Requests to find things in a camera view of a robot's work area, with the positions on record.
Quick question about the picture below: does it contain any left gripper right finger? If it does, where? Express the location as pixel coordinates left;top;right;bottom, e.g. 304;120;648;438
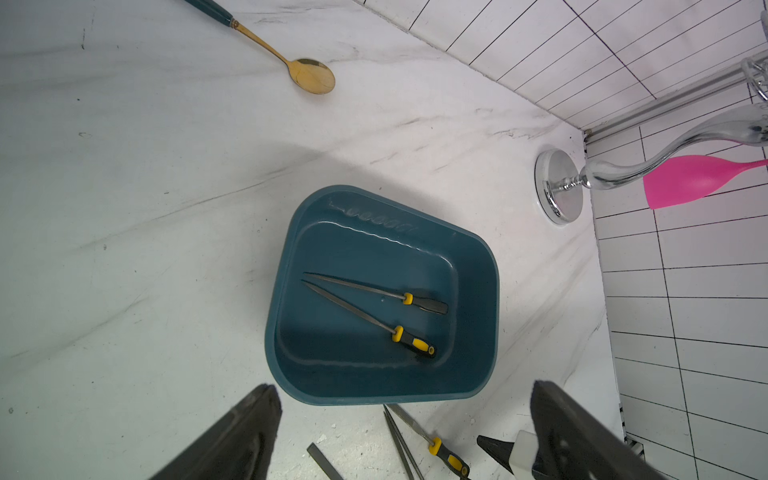
530;380;662;479

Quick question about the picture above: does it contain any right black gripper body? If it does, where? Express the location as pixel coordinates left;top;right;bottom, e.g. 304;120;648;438
476;431;549;480

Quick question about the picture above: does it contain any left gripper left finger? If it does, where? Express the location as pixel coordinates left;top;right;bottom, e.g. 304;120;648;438
153;384;282;479

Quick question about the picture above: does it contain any crossing yellow file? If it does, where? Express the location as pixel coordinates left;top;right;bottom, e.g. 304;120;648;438
386;404;470;479

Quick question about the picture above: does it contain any teal plastic storage box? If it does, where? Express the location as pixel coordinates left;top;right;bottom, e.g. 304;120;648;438
265;185;500;405

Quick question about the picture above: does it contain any chrome glass holder stand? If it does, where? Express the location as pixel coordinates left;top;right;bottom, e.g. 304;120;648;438
534;59;767;225

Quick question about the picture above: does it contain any pink plastic wine glass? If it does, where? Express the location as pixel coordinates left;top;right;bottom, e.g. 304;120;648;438
643;155;767;210

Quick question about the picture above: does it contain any gold spoon dark handle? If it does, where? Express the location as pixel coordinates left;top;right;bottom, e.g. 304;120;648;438
186;0;336;95

